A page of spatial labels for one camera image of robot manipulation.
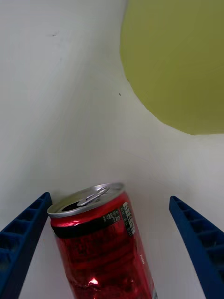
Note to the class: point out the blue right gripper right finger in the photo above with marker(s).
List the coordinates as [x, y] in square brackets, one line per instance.
[203, 243]

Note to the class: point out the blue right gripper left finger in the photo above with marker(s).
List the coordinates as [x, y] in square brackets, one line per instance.
[16, 243]

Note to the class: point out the red drink can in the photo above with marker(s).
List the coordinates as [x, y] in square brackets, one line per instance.
[100, 247]

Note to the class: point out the yellow-green plastic waste bin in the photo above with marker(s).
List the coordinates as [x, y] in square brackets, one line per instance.
[179, 63]

